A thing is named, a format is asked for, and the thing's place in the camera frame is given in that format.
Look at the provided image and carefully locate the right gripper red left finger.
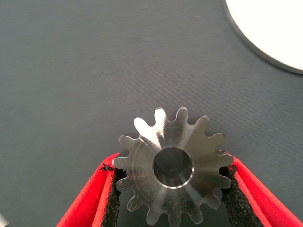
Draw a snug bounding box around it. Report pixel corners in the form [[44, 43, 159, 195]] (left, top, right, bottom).
[[56, 152, 124, 227]]

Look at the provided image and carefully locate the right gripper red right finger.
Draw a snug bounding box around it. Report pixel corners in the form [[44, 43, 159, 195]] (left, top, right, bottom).
[[219, 150, 303, 227]]

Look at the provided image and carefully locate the large steel bevel gear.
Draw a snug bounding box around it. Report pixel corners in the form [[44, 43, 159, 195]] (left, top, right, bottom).
[[111, 106, 234, 227]]

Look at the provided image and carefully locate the dark grey table cloth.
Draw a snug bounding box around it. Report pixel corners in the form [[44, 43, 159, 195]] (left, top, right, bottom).
[[0, 0, 303, 227]]

